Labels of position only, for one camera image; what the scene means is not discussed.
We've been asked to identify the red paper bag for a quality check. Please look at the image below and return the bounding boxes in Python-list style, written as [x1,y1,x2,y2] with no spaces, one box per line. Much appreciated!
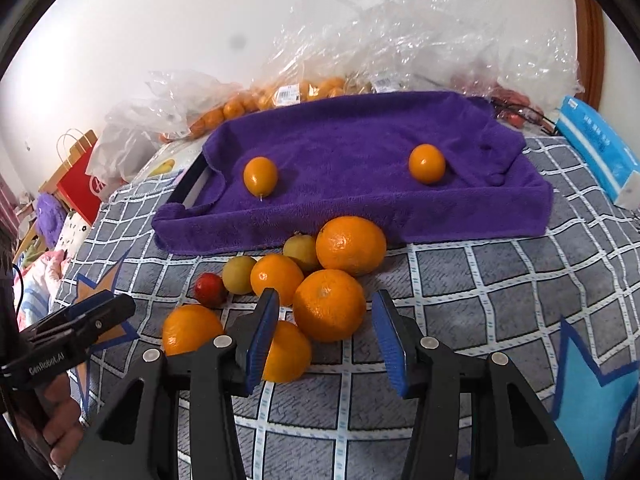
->
[55,127,118,227]

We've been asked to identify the purple fluffy cushion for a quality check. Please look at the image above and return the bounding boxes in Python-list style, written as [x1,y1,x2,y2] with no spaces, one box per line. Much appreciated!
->
[34,192,68,251]

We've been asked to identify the person's left hand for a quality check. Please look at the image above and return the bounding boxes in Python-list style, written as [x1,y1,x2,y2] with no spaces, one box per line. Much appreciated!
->
[41,374,85,467]

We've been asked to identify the yellow green round fruit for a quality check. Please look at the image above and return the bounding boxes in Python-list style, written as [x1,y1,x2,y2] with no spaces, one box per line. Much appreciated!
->
[222,255,257,295]
[283,233,321,273]

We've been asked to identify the fruit print mat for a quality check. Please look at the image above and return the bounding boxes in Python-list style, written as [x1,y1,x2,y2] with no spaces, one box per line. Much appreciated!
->
[127,137,211,186]

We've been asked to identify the black cord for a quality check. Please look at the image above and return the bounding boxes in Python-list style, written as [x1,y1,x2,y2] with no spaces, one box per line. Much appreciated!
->
[490,97,560,136]

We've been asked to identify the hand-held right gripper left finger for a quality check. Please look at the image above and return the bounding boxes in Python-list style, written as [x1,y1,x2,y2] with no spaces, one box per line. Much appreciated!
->
[62,287,281,480]

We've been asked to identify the blue tissue pack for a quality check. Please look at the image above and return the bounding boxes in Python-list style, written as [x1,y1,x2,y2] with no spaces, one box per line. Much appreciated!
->
[555,95,640,208]

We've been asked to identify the pile of red fruits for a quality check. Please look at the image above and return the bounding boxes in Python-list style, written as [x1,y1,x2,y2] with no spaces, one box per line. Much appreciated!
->
[492,85,533,126]

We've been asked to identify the pink cloth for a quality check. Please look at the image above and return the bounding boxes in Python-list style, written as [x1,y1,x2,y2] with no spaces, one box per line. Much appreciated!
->
[15,247,68,311]

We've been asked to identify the white dotted cloth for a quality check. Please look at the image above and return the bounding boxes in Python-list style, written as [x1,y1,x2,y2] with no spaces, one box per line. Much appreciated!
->
[54,210,96,261]

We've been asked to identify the crinkled clear plastic bag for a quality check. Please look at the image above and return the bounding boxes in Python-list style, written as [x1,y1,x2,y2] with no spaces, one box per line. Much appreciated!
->
[252,0,586,111]

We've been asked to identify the large orange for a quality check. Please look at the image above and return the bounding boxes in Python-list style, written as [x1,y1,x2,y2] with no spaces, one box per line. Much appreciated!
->
[292,269,367,343]
[315,216,388,277]

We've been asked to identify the small red fruit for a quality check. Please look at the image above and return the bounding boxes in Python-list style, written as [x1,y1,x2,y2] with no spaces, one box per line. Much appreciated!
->
[194,273,227,308]

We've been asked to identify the purple towel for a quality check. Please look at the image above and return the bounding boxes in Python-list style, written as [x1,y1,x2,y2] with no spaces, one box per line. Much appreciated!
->
[151,90,554,256]

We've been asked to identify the white plastic bag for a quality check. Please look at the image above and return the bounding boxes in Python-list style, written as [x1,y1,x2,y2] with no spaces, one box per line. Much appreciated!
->
[86,127,161,196]

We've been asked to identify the translucent plastic bag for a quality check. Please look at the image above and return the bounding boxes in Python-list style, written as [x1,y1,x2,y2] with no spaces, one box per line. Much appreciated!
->
[105,70,241,136]

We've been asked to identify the wooden door frame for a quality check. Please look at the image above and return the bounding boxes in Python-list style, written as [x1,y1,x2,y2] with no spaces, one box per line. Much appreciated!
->
[570,0,608,111]

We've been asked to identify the labelled clear bag of oranges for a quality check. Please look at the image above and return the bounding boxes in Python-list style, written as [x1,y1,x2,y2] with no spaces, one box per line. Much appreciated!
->
[187,72,351,141]

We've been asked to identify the small oval orange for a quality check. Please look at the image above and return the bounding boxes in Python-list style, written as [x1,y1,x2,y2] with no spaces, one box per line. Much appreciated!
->
[408,144,446,184]
[243,156,279,197]

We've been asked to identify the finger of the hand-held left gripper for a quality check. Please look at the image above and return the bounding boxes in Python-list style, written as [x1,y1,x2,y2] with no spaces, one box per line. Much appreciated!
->
[19,289,118,345]
[30,294,137,349]

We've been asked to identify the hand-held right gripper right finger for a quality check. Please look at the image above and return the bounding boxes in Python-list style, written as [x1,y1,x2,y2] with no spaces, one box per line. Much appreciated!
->
[371,288,585,480]

